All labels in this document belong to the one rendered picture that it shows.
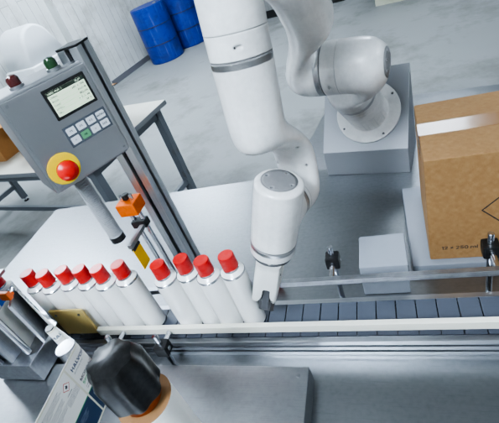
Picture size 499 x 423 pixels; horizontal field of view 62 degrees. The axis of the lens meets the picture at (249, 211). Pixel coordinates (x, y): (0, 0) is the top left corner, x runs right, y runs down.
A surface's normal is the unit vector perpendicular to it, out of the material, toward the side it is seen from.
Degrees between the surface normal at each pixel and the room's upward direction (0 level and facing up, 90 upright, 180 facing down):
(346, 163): 90
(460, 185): 90
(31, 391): 0
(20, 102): 90
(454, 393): 0
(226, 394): 0
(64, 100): 90
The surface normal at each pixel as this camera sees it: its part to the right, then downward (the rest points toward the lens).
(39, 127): 0.65, 0.27
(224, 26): -0.18, 0.54
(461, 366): -0.30, -0.76
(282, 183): 0.04, -0.74
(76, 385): 0.94, -0.16
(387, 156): -0.36, 0.65
